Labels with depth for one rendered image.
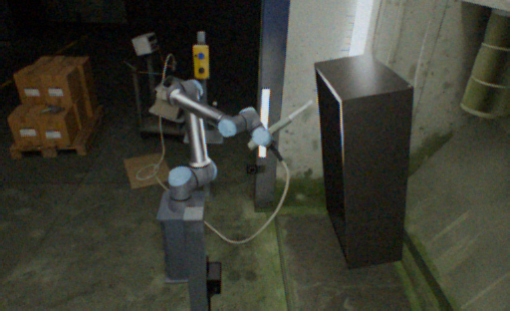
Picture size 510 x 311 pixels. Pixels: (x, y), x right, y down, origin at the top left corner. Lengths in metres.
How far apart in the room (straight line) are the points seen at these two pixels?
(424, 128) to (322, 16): 1.37
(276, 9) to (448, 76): 1.51
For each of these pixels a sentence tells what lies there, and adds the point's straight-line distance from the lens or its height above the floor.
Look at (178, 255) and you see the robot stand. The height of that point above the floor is 0.29.
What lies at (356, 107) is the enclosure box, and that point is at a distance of 1.73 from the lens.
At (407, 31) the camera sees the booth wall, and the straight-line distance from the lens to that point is 2.96.
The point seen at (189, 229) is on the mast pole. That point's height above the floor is 1.61.
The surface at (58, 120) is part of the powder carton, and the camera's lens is 4.47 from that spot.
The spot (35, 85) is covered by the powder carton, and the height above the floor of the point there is 0.74.
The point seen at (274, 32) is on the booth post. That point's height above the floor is 1.71.
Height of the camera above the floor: 2.24
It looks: 29 degrees down
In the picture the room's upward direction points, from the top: 3 degrees clockwise
